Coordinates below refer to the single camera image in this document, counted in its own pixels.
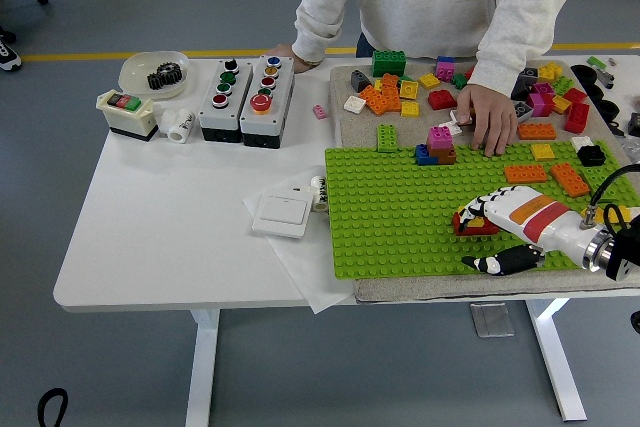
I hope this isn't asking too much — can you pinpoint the person's right hand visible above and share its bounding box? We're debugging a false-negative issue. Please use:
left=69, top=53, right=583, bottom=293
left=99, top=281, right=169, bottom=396
left=272, top=43, right=321, bottom=74

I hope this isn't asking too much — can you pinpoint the white printed cylinder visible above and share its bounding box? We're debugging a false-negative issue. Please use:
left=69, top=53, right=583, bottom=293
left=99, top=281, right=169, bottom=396
left=167, top=110, right=197, bottom=144
left=309, top=175, right=332, bottom=215

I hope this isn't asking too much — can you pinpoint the yellow floor tape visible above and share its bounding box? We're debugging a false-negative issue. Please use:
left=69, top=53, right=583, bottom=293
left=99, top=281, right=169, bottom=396
left=19, top=42, right=640, bottom=63

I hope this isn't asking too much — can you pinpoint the white paper sheet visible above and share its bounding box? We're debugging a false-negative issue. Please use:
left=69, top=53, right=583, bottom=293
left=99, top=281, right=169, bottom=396
left=242, top=164, right=357, bottom=317

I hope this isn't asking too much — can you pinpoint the white wall switch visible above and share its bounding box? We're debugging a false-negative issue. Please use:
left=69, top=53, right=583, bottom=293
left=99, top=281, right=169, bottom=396
left=251, top=186, right=312, bottom=241

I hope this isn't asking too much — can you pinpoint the grey four-button control box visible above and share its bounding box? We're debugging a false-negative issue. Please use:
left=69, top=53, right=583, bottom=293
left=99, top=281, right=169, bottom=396
left=198, top=57, right=254, bottom=143

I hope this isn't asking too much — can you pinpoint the grey emergency-stop control box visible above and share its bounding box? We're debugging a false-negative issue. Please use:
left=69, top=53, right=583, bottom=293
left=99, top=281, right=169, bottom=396
left=239, top=55, right=296, bottom=150

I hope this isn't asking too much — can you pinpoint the silver floor plate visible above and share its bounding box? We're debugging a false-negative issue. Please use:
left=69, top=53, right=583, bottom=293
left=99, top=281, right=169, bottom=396
left=469, top=301, right=515, bottom=339

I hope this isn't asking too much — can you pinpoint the black cable loop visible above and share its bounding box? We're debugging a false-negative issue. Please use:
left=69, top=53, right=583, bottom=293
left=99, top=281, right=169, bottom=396
left=37, top=387, right=69, bottom=427

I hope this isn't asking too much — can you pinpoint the grey-brown mat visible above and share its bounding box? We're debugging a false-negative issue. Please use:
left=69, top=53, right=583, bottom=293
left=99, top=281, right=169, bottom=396
left=328, top=59, right=640, bottom=304

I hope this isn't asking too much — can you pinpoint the brown brick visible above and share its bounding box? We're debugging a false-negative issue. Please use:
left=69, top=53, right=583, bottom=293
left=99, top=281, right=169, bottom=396
left=428, top=144, right=459, bottom=165

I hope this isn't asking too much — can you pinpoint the white table leg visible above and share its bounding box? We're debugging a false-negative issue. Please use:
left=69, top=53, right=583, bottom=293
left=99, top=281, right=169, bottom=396
left=184, top=309, right=222, bottom=427
left=524, top=298, right=589, bottom=422

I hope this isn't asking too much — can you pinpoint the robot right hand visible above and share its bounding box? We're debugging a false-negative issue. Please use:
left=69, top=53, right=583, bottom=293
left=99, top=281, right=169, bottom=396
left=457, top=185, right=601, bottom=277

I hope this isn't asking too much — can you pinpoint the red two-by-four brick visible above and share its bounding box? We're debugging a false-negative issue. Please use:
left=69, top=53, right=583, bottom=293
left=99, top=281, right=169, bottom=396
left=452, top=210, right=501, bottom=237
left=564, top=99, right=591, bottom=135

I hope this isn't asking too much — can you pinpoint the orange two-by-four brick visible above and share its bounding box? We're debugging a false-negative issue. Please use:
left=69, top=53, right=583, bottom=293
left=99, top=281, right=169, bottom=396
left=517, top=122, right=558, bottom=141
left=549, top=162, right=592, bottom=198
left=358, top=85, right=392, bottom=116
left=381, top=85, right=403, bottom=113
left=503, top=164, right=549, bottom=185

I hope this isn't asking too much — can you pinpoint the black brick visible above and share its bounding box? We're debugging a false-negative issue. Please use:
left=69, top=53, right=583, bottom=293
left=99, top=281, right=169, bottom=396
left=577, top=144, right=608, bottom=167

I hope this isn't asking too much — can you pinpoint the black and white sneaker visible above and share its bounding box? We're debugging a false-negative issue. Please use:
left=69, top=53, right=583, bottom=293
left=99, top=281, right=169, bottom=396
left=0, top=29, right=23, bottom=72

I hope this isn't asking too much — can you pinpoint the cream red-green switch box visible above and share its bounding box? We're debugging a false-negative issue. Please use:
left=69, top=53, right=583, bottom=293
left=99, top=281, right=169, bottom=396
left=95, top=89, right=160, bottom=143

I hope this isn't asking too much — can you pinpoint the large dark green brick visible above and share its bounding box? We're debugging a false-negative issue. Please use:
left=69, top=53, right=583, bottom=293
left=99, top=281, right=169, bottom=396
left=371, top=49, right=408, bottom=78

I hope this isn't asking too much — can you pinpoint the black rubber wheel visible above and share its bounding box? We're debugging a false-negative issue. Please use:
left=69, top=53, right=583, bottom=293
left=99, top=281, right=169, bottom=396
left=597, top=99, right=622, bottom=123
left=570, top=64, right=599, bottom=86
left=582, top=81, right=607, bottom=104

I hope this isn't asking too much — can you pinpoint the green two-by-four plate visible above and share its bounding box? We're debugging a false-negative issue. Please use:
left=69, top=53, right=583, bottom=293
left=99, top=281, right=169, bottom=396
left=582, top=166, right=626, bottom=201

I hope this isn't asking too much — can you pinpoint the black gear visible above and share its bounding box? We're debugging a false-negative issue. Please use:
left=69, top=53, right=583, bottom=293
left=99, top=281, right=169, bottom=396
left=146, top=70, right=171, bottom=93
left=156, top=61, right=184, bottom=86

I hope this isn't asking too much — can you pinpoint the white pipe fitting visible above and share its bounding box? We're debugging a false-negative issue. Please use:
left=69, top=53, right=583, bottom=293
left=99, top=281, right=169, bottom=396
left=154, top=107, right=177, bottom=137

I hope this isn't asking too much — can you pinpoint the white plastic bowl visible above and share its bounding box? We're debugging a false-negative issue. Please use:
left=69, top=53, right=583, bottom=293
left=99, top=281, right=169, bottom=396
left=118, top=50, right=192, bottom=101

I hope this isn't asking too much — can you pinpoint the person's left hand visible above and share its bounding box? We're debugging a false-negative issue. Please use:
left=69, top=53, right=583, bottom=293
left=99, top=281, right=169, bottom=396
left=456, top=83, right=519, bottom=158

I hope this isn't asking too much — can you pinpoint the dark grey slope brick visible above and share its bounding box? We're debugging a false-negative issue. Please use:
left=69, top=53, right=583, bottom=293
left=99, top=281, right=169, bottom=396
left=350, top=69, right=373, bottom=94

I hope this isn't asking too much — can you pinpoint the clear plastic bag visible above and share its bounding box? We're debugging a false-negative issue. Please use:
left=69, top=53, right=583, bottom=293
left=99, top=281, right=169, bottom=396
left=608, top=119, right=640, bottom=167

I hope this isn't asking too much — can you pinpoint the green studded baseplate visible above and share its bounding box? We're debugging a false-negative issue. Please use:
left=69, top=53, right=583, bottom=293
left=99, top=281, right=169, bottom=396
left=324, top=139, right=640, bottom=281

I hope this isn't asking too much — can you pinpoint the lime two-by-two brick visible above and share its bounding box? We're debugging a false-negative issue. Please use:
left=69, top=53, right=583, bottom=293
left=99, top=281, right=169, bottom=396
left=551, top=75, right=576, bottom=97

